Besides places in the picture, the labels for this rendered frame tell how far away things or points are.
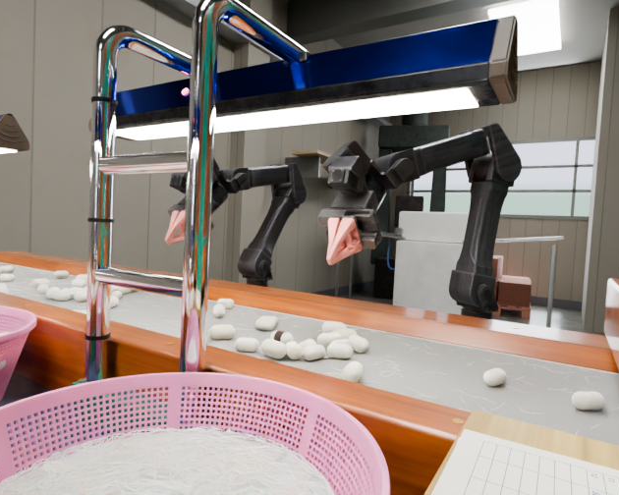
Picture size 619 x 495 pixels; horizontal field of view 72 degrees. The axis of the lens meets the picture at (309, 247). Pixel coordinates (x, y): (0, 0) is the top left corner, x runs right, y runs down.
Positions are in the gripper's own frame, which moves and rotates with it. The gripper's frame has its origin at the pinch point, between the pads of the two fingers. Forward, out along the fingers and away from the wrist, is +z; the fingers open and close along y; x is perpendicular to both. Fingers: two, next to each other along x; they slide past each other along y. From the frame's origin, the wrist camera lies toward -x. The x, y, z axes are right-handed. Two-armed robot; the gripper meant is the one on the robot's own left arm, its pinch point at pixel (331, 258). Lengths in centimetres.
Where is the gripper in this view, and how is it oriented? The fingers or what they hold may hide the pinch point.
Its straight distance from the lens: 69.3
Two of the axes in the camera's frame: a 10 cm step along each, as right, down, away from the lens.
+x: 3.0, 7.5, 5.9
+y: 8.5, 0.6, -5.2
